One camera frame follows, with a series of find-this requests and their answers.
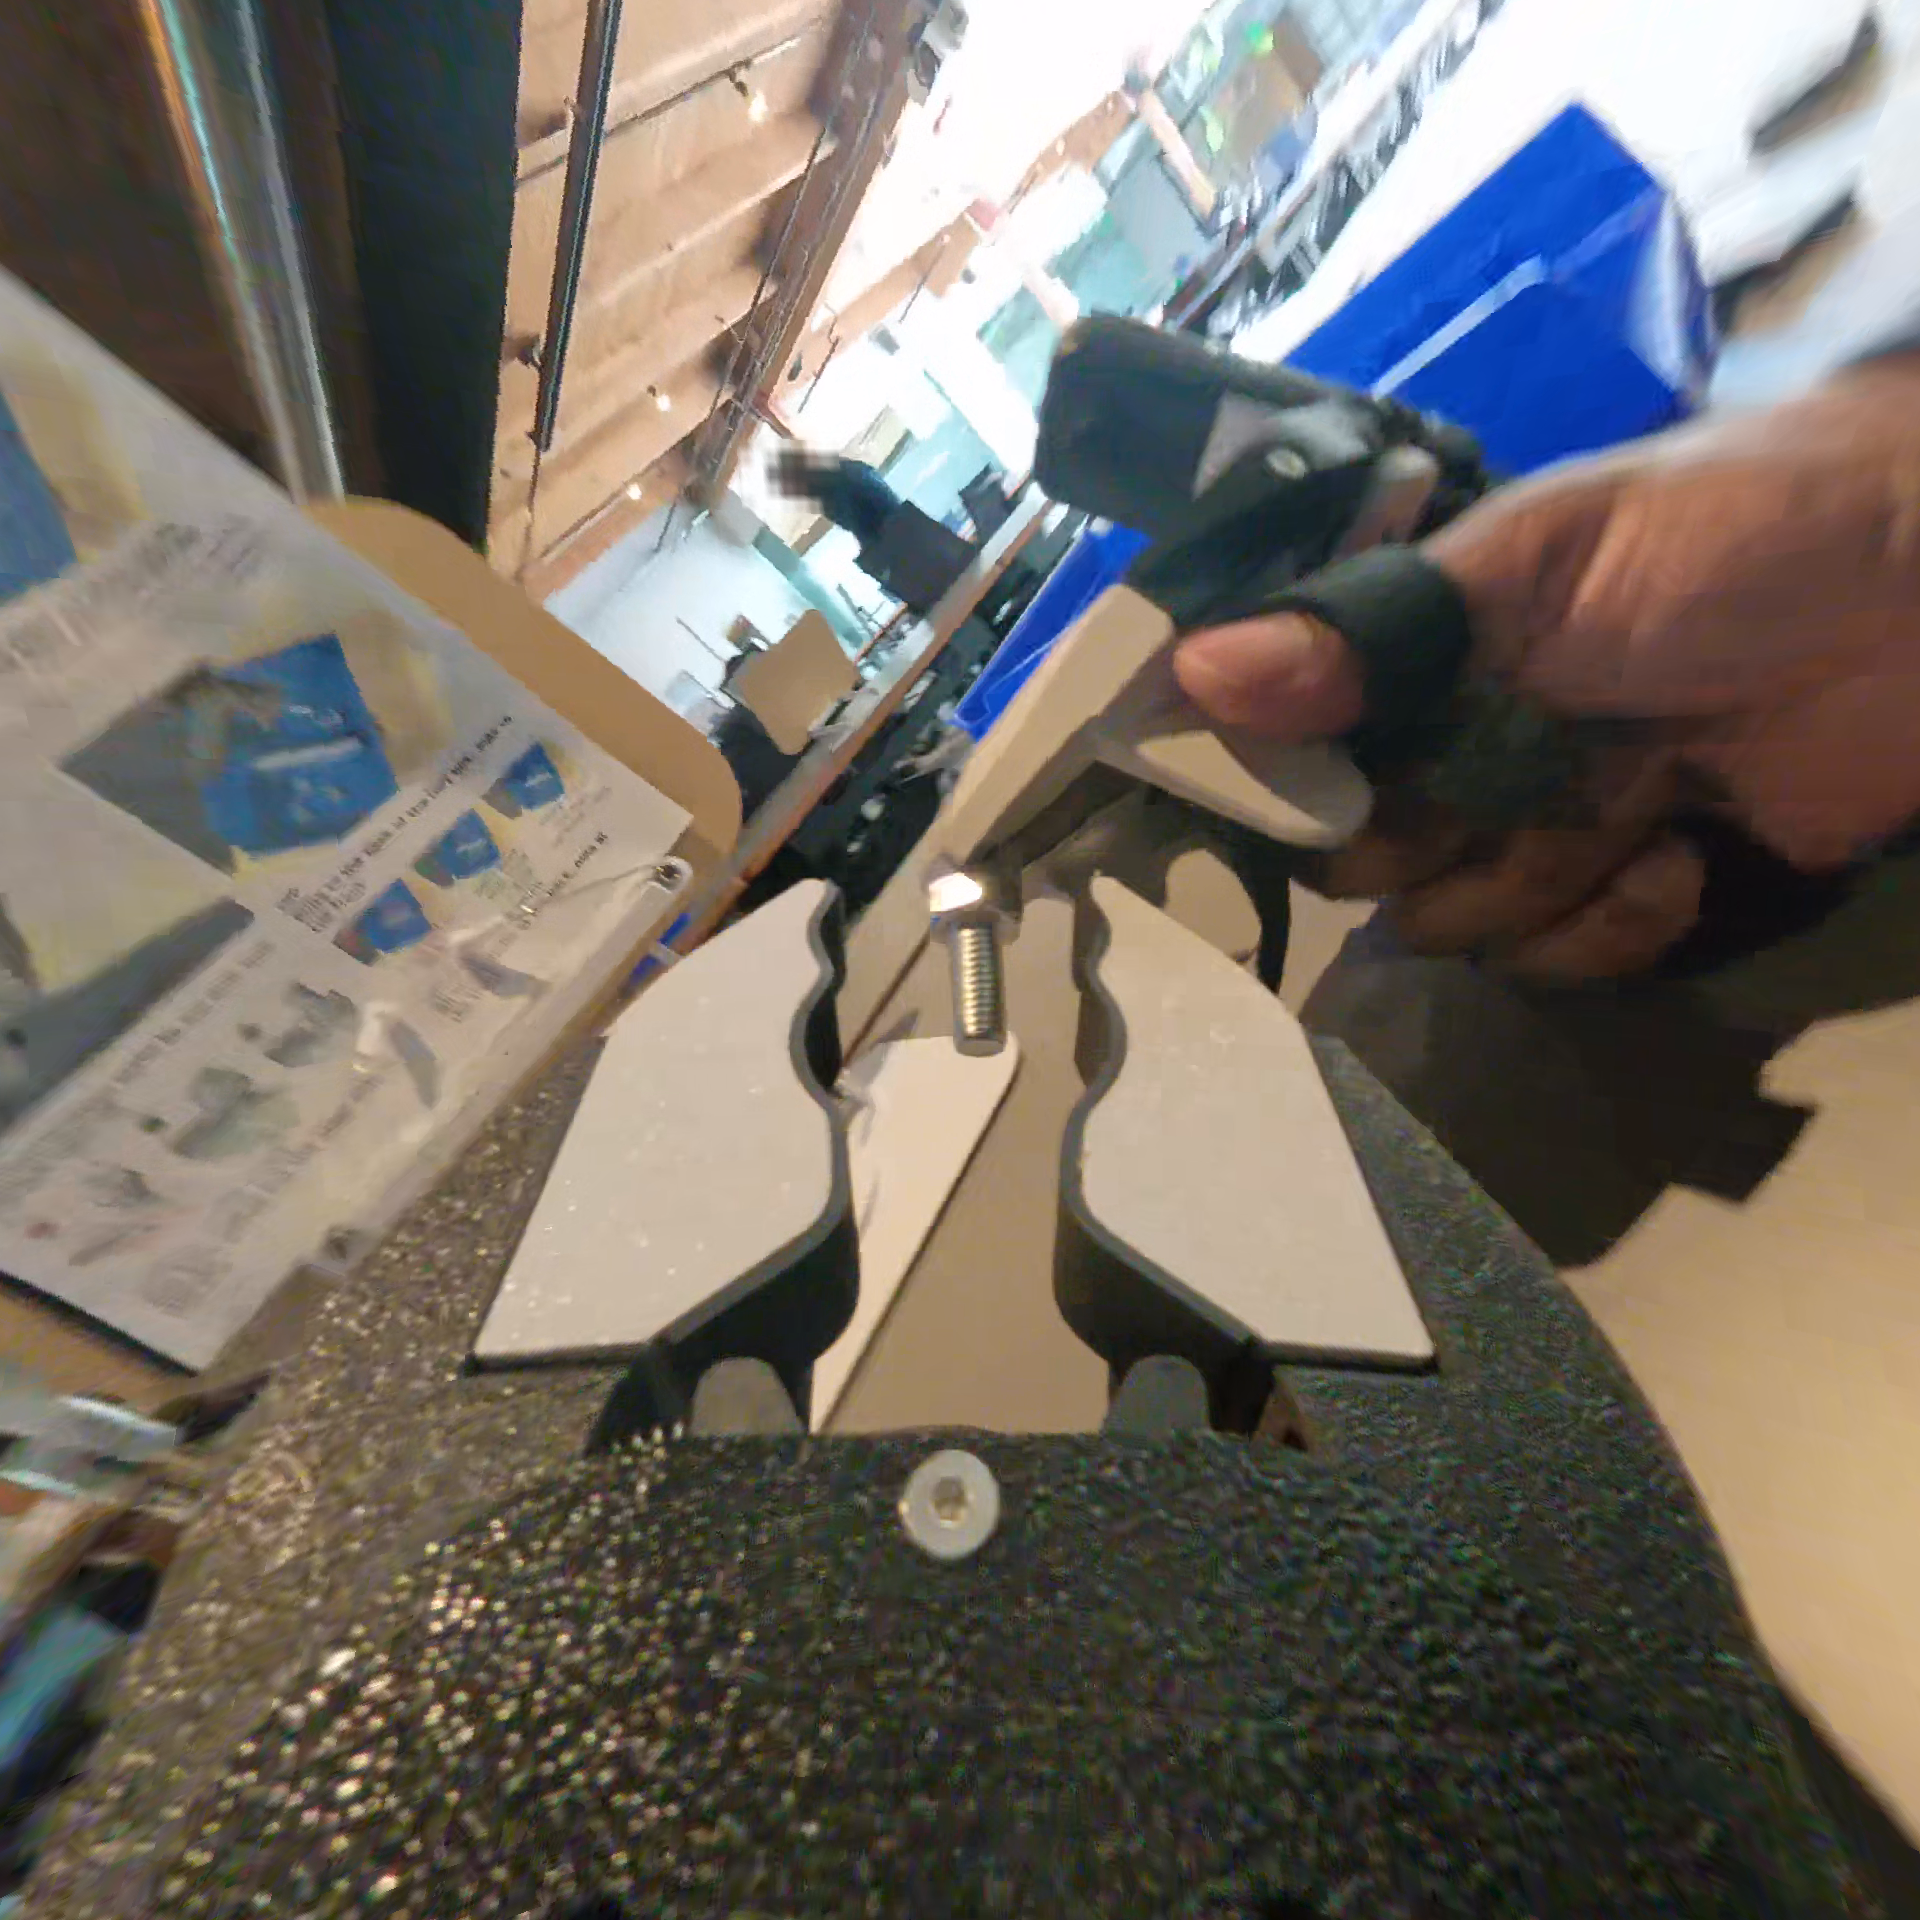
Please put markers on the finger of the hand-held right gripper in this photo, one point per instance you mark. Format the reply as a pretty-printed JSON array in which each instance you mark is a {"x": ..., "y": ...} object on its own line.
[
  {"x": 1073, "y": 720},
  {"x": 1260, "y": 788}
]

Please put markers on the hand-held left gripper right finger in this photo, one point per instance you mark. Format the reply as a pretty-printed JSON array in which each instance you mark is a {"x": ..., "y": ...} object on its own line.
[{"x": 1239, "y": 1185}]

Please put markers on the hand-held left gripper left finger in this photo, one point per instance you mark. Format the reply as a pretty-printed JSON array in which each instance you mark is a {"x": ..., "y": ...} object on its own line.
[{"x": 683, "y": 1170}]

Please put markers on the silver hex nut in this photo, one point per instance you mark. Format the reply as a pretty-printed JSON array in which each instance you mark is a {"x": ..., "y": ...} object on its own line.
[{"x": 960, "y": 897}]

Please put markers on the silver hex bolt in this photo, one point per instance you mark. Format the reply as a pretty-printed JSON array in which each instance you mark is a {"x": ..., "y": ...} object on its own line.
[{"x": 978, "y": 990}]

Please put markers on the blue plastic bin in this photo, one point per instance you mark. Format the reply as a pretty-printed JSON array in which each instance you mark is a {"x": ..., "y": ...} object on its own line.
[{"x": 1500, "y": 301}]

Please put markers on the person's right hand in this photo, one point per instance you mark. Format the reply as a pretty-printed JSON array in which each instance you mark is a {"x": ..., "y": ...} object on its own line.
[{"x": 1650, "y": 631}]

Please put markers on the black computer monitor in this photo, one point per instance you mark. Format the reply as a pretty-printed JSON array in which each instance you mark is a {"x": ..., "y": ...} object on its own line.
[{"x": 923, "y": 554}]

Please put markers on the white mat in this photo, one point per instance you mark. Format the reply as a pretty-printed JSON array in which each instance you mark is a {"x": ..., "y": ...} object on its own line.
[{"x": 930, "y": 1140}]

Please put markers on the printed instruction sheet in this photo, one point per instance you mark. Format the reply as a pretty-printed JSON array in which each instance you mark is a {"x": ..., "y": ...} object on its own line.
[{"x": 301, "y": 901}]

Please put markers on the clipboard with instruction sheet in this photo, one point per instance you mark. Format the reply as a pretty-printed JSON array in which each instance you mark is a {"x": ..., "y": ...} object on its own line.
[{"x": 601, "y": 675}]

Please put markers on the black ceiling pipe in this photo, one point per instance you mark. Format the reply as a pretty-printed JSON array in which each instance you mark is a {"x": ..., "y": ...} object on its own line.
[{"x": 578, "y": 211}]

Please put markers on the silver metal pole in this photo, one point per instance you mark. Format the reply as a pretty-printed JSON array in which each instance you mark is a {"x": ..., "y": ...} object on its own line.
[{"x": 255, "y": 255}]

